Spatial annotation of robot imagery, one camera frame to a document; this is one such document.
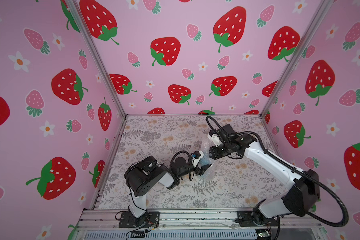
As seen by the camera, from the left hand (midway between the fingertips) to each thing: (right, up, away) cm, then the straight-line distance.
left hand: (207, 159), depth 84 cm
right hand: (-1, +3, -5) cm, 6 cm away
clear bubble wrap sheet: (-3, +9, -8) cm, 13 cm away
